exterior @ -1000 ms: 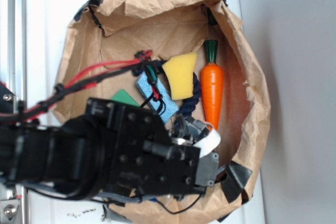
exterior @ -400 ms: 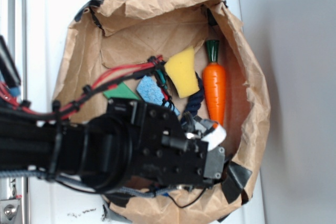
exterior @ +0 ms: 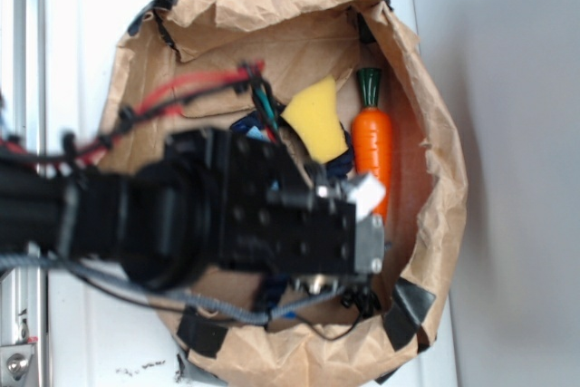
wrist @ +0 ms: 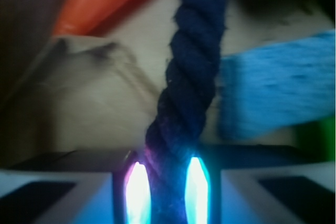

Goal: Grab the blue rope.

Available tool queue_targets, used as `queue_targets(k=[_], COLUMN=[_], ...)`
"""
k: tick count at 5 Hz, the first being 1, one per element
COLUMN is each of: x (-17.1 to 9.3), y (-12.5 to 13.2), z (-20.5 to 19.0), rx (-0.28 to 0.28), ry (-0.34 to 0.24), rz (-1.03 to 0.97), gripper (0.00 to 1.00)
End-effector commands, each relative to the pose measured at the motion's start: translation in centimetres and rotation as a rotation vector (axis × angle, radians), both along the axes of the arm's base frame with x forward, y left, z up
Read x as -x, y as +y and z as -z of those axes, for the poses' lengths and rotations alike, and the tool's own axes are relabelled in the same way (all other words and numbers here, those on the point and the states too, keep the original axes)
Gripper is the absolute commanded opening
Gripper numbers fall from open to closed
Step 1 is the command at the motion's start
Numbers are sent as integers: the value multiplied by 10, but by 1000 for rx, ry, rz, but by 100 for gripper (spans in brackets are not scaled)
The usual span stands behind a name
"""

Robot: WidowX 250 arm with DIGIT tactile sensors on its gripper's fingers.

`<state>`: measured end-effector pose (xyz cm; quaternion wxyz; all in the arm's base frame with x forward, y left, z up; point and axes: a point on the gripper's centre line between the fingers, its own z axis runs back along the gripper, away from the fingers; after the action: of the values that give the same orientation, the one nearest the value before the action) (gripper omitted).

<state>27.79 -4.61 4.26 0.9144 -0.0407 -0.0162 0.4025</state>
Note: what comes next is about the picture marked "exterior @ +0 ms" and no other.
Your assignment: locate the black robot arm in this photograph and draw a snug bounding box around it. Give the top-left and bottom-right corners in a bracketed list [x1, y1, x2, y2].
[1, 129, 384, 291]

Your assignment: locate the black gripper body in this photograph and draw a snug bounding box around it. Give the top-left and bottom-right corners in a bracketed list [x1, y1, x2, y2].
[163, 128, 386, 291]

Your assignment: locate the orange toy carrot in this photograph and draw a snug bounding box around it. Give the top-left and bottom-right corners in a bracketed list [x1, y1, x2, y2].
[351, 67, 393, 221]

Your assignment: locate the aluminium frame rail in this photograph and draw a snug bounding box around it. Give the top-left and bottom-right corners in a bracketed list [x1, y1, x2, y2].
[0, 0, 49, 387]

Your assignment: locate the grey braided cable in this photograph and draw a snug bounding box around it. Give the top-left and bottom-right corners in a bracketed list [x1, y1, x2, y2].
[0, 253, 350, 327]

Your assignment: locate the brown paper bag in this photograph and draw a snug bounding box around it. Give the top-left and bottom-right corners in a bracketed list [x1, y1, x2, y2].
[100, 0, 468, 386]

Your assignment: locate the red and black wire bundle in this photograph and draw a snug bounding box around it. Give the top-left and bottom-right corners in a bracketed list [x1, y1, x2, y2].
[0, 60, 285, 166]

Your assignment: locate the dark blue rope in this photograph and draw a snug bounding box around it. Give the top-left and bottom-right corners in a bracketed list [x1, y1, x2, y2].
[229, 111, 357, 179]

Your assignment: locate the light blue sponge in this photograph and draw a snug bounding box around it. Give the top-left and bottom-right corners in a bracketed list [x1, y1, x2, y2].
[246, 126, 270, 142]

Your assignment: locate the yellow sponge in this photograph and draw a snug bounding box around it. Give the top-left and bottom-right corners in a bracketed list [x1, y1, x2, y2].
[281, 76, 348, 164]

